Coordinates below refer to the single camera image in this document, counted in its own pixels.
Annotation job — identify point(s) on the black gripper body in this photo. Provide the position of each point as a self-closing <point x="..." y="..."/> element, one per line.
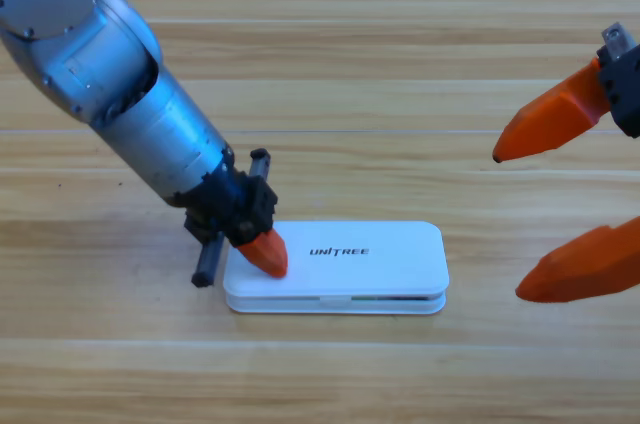
<point x="240" y="204"/>
<point x="625" y="84"/>

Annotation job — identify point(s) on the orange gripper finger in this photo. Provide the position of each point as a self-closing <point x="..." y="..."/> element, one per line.
<point x="585" y="269"/>
<point x="555" y="119"/>
<point x="267" y="254"/>

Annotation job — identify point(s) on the white Unitree pencil case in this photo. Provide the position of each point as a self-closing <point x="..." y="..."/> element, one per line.
<point x="380" y="264"/>

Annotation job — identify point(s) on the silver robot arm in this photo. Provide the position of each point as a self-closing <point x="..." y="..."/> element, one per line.
<point x="150" y="119"/>

